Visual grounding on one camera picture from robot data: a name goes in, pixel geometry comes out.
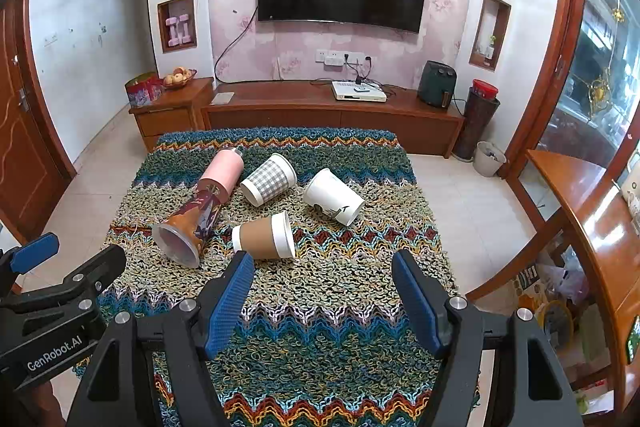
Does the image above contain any tall printed maroon cup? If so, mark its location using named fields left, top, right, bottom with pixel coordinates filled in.
left=151, top=178, right=232, bottom=269

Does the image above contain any white waste bin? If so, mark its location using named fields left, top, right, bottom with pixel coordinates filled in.
left=472, top=141, right=507, bottom=178

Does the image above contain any white set-top box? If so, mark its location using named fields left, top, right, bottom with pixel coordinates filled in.
left=331, top=80, right=388, bottom=103

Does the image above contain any long wooden television cabinet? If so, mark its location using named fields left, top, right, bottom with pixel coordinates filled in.
left=200, top=79, right=466, bottom=158

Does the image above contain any small wooden side cabinet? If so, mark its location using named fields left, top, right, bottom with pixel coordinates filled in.
left=128, top=77, right=216, bottom=152

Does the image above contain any white wall socket strip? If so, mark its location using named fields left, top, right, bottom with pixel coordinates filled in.
left=316, top=49, right=374, bottom=69

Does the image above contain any yellow round container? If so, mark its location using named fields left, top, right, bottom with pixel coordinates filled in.
left=541, top=301, right=574, bottom=349

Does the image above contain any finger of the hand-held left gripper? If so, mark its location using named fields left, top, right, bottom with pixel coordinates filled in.
left=0, top=232, right=61, bottom=295
left=0, top=244, right=127, bottom=314

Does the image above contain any black television cable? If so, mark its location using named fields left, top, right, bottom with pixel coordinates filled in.
left=214, top=4, right=259, bottom=84

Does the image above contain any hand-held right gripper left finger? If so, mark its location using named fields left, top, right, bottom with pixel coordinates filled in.
left=66, top=251, right=257, bottom=427

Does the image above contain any bowl of fruit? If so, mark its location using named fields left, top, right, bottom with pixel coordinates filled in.
left=162, top=67, right=197, bottom=90

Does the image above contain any white paper cup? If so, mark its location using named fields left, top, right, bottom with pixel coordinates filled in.
left=302, top=168, right=366, bottom=226

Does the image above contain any glass door wooden frame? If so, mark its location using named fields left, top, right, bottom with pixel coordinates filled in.
left=504, top=0, right=640, bottom=208

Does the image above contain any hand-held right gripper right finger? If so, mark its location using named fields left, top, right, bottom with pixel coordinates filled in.
left=391, top=249, right=584, bottom=427

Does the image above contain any dark green air fryer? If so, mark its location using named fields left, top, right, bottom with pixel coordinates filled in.
left=417, top=61, right=452, bottom=108

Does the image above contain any red lidded container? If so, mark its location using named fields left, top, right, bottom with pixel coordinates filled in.
left=471, top=79, right=499, bottom=101

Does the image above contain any colourful knitted zigzag blanket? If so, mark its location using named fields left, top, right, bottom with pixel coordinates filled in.
left=75, top=127, right=481, bottom=427

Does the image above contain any pink bottle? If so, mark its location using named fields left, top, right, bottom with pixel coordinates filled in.
left=201, top=147, right=246, bottom=200

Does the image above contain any brown wooden door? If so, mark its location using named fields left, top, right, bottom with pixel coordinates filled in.
left=0, top=0, right=77, bottom=245

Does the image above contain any tall dark cylinder stand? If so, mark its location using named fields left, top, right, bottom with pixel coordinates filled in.
left=452, top=86, right=501, bottom=162

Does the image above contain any brown paper cup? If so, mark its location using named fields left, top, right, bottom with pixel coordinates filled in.
left=231, top=211, right=297, bottom=262

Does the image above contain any red printed tin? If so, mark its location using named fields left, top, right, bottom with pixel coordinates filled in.
left=125, top=72, right=164, bottom=108

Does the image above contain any grey checked paper cup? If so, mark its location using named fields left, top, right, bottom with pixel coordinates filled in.
left=240, top=153, right=298, bottom=208

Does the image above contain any wooden table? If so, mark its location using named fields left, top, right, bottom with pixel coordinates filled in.
left=465, top=149, right=640, bottom=408

